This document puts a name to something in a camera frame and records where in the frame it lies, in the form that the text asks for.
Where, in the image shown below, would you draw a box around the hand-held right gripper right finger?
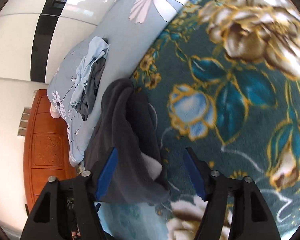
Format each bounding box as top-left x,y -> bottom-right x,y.
185,147 -> 282,240

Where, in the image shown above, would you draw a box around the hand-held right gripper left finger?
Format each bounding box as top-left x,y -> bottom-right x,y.
20,147 -> 118,240

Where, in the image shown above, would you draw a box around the dark grey fleece garment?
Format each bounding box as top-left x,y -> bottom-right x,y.
84,78 -> 171,204

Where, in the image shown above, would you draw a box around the wooden headboard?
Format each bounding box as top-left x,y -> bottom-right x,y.
23,89 -> 78,213

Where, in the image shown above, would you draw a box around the teal floral blanket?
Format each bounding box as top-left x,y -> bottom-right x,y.
97,0 -> 300,240

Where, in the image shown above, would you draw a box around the dark grey shirt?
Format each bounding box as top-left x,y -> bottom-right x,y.
76,38 -> 109,122

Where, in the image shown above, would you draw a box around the light blue shirt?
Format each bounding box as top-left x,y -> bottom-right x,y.
70,36 -> 110,110

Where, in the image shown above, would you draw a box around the light blue floral duvet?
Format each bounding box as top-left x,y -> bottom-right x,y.
46,0 -> 210,167

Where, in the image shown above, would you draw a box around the black framed sliding door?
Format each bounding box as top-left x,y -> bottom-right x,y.
30,0 -> 77,84

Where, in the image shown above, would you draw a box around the grey wall switch panels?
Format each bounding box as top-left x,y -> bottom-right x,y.
17,107 -> 31,136

